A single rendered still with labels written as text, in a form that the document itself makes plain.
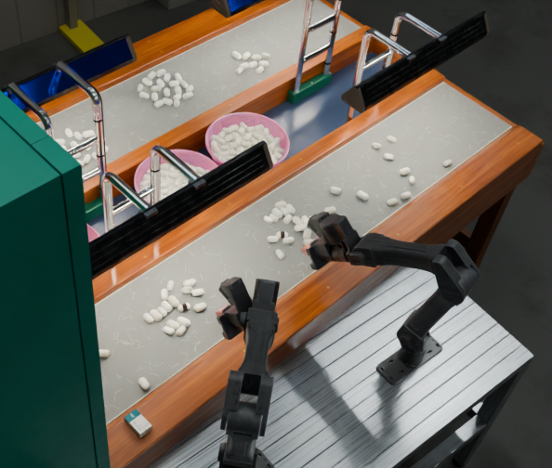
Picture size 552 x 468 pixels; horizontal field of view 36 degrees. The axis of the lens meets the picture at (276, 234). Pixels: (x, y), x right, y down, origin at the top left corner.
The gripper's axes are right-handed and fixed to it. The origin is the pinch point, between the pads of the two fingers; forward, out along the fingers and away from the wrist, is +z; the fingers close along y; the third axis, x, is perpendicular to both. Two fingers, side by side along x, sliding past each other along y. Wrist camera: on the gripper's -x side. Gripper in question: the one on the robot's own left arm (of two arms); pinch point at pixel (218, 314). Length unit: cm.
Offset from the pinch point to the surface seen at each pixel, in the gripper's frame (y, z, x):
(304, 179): -60, 28, -8
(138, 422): 31.0, -0.9, 10.2
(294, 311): -20.5, 0.0, 11.9
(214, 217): -26.4, 29.3, -13.0
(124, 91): -42, 78, -51
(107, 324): 18.3, 24.3, -5.3
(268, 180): -49, 30, -14
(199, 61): -73, 76, -50
